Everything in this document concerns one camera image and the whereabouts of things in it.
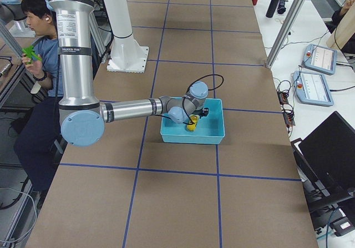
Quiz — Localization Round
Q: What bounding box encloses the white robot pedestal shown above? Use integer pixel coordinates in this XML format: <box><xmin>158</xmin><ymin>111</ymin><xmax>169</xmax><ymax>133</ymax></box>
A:
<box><xmin>104</xmin><ymin>0</ymin><xmax>149</xmax><ymax>73</ymax></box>

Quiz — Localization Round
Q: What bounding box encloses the black water bottle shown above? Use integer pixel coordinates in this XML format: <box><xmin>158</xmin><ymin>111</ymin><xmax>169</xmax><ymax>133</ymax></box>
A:
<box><xmin>266</xmin><ymin>0</ymin><xmax>279</xmax><ymax>18</ymax></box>

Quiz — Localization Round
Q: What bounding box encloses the light blue plastic bin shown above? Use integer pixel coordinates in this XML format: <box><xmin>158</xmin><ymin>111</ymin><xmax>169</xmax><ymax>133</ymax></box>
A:
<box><xmin>160</xmin><ymin>98</ymin><xmax>225</xmax><ymax>144</ymax></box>

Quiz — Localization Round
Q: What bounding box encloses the green toy plane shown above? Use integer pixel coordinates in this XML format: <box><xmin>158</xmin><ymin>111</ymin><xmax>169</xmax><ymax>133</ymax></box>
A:
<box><xmin>22</xmin><ymin>45</ymin><xmax>42</xmax><ymax>64</ymax></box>

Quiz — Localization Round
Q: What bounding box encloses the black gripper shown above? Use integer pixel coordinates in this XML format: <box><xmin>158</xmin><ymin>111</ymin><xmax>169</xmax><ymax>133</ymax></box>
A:
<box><xmin>194</xmin><ymin>108</ymin><xmax>209</xmax><ymax>117</ymax></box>

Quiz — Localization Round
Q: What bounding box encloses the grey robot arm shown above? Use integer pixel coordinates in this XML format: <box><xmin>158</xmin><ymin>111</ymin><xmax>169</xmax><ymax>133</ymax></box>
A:
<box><xmin>47</xmin><ymin>0</ymin><xmax>209</xmax><ymax>146</ymax></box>

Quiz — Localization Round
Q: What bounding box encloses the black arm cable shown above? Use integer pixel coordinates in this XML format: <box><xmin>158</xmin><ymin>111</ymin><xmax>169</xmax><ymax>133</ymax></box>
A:
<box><xmin>155</xmin><ymin>74</ymin><xmax>225</xmax><ymax>125</ymax></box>

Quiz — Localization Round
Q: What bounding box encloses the black power strip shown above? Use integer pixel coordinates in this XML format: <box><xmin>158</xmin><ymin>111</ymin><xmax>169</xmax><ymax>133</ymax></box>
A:
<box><xmin>277</xmin><ymin>91</ymin><xmax>295</xmax><ymax>128</ymax></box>

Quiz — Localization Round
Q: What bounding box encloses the upper teach pendant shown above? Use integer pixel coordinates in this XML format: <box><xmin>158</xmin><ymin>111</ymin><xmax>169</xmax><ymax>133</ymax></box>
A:
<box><xmin>303</xmin><ymin>44</ymin><xmax>337</xmax><ymax>75</ymax></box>

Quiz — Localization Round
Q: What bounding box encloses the black laptop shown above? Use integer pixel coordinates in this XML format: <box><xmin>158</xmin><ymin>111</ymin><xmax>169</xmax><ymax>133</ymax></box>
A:
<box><xmin>291</xmin><ymin>111</ymin><xmax>354</xmax><ymax>217</ymax></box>

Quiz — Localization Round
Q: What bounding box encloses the lower teach pendant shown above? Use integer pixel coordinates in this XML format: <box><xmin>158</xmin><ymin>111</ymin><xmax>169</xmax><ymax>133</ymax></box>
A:
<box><xmin>292</xmin><ymin>70</ymin><xmax>334</xmax><ymax>107</ymax></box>

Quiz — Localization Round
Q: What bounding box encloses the yellow beetle toy car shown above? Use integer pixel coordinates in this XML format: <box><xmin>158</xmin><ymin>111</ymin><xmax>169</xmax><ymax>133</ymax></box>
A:
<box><xmin>186</xmin><ymin>114</ymin><xmax>200</xmax><ymax>132</ymax></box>

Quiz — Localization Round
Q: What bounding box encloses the seated person blue shirt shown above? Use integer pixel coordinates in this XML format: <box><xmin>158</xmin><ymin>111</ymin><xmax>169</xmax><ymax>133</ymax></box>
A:
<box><xmin>13</xmin><ymin>0</ymin><xmax>67</xmax><ymax>193</ymax></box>

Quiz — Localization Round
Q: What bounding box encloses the teach pendant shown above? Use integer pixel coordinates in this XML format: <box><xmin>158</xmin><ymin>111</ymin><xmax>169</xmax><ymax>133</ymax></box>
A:
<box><xmin>303</xmin><ymin>44</ymin><xmax>337</xmax><ymax>75</ymax></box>
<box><xmin>292</xmin><ymin>70</ymin><xmax>334</xmax><ymax>107</ymax></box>

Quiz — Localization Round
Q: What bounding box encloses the grey aluminium frame post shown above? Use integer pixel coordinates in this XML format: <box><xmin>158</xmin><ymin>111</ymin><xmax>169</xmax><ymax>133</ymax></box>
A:
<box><xmin>265</xmin><ymin>0</ymin><xmax>305</xmax><ymax>69</ymax></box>

